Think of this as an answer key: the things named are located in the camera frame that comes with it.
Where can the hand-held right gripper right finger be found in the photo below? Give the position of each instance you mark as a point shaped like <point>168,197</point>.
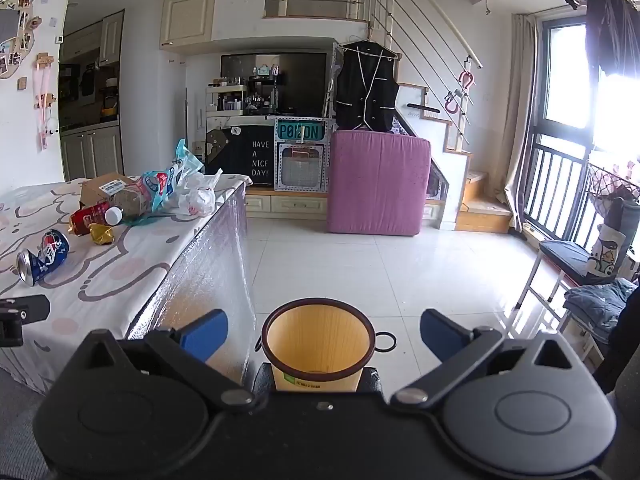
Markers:
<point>442,335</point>

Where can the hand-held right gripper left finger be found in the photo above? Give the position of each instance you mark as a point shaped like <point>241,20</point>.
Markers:
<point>202,335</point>

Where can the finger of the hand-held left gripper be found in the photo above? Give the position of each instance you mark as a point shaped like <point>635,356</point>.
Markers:
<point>30,307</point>

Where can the crushed blue can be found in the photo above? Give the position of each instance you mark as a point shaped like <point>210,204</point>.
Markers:
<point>45,255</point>

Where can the gold foil wrapper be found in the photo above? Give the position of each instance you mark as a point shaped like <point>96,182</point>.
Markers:
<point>102,234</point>

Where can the red can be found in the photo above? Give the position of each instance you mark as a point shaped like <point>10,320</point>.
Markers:
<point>87,216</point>

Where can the yellow bin with dark rim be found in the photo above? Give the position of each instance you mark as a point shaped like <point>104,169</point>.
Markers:
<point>320,330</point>

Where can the white plastic bag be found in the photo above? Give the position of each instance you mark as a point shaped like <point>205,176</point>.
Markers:
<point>200,197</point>

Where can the brown cardboard box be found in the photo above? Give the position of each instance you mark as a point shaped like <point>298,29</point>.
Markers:
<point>100,187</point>

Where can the clear bottle with white cap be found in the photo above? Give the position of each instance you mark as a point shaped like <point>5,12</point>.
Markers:
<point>130,205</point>

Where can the blue snack packet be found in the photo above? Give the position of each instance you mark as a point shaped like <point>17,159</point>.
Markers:
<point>167,180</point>

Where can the printed tablecloth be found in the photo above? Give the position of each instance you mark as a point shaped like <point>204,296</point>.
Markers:
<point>100,270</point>

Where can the wooden staircase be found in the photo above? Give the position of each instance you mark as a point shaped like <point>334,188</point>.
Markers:
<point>480,205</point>

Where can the white chair with blue cushion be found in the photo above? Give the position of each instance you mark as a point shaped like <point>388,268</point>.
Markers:
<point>565,257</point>

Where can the cream low drawer cabinet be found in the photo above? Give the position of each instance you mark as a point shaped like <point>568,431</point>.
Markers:
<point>285,203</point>

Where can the folded blue jeans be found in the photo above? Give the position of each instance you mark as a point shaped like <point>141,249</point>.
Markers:
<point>600,305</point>

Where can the pink mattress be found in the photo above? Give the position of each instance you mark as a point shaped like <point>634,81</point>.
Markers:
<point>377,185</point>

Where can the cream kitchen cabinets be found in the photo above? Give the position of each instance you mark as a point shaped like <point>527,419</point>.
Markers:
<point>92,155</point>

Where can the dark cloth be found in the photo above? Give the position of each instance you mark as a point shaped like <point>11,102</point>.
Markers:
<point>622,340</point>

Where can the black sign board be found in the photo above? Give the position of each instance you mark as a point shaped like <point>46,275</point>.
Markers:
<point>245,160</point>

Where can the cartoon print pillow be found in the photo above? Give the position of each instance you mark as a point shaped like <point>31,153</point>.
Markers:
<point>607,252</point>

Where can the black balcony railing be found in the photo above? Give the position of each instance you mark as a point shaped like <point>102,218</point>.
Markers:
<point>557,190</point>

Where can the metal cage with green sign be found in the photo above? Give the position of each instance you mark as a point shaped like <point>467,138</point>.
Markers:
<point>302,160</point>

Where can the beige curtain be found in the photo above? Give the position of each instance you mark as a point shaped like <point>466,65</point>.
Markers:
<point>520,120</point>

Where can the white shelf rack with bottles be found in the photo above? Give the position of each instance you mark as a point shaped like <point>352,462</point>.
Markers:
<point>227,99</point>

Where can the pink hooks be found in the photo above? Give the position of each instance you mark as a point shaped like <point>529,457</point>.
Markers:
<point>465,82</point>

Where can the black vest with white trim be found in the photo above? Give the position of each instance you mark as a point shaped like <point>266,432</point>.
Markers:
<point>367,85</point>

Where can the black television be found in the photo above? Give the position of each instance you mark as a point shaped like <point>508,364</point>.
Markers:
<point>300,82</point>

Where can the stair railing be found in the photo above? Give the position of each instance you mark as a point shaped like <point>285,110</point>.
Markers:
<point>477,62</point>

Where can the hanging dark clothes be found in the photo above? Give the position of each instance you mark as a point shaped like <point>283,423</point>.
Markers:
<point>607,25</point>

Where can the pink hanging wall item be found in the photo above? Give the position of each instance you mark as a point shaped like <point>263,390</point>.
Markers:
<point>45,110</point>

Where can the wall photo decoration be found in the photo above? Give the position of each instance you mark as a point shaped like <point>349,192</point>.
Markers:
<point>15,45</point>

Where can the cream wall cabinet door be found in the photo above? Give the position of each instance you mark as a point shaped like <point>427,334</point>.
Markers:
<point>189,19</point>

